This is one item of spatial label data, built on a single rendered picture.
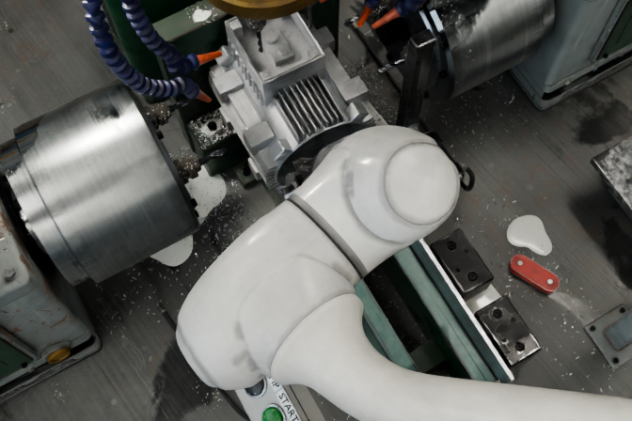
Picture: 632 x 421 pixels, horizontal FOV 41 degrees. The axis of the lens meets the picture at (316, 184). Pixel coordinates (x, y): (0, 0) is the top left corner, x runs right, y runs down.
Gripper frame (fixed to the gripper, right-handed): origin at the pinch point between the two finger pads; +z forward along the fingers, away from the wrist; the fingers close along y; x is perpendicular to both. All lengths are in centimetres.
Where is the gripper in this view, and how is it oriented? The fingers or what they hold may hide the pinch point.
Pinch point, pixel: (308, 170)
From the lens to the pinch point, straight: 109.3
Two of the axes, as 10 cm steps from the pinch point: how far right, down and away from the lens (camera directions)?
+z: -2.4, -0.5, 9.7
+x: 4.4, 8.9, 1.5
